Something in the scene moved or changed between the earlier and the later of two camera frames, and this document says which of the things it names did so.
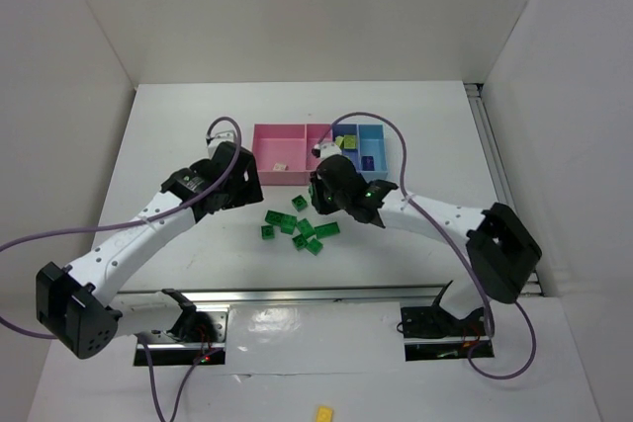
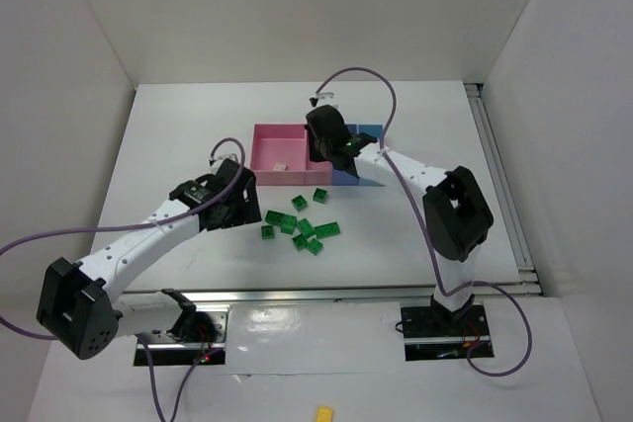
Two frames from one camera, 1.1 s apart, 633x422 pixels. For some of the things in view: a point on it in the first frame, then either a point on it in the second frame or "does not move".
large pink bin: (281, 153) does not move
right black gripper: (316, 193) → (322, 143)
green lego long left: (281, 218) does not move
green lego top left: (299, 203) does not move
